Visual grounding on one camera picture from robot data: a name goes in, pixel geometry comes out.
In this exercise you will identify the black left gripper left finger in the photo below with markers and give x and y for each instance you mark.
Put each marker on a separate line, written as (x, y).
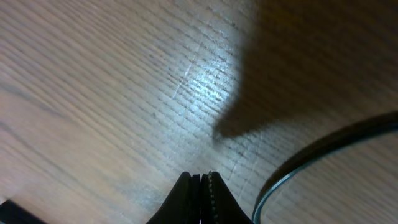
(182, 205)

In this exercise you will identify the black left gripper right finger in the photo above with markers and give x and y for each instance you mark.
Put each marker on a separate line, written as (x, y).
(218, 206)

